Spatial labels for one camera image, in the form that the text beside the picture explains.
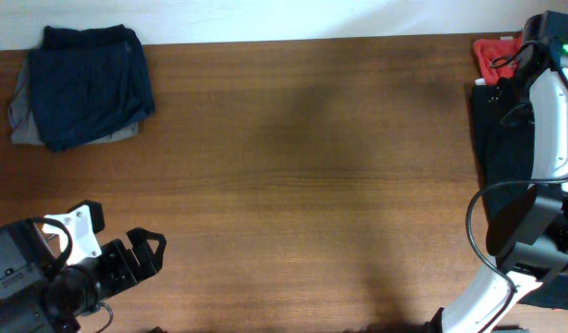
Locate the navy blue shorts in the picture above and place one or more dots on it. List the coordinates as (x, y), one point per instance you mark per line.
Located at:
(88, 84)

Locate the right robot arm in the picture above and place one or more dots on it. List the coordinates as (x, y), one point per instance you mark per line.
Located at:
(526, 246)

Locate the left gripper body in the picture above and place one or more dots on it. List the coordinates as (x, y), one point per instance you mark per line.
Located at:
(128, 257)

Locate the folded grey shorts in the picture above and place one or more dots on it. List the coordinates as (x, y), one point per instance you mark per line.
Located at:
(22, 123)

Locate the red garment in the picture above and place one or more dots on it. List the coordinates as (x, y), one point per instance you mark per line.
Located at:
(487, 50)

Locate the black garment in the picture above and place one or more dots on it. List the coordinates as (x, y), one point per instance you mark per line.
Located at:
(505, 153)

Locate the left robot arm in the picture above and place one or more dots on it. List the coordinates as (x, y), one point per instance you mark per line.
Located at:
(43, 293)

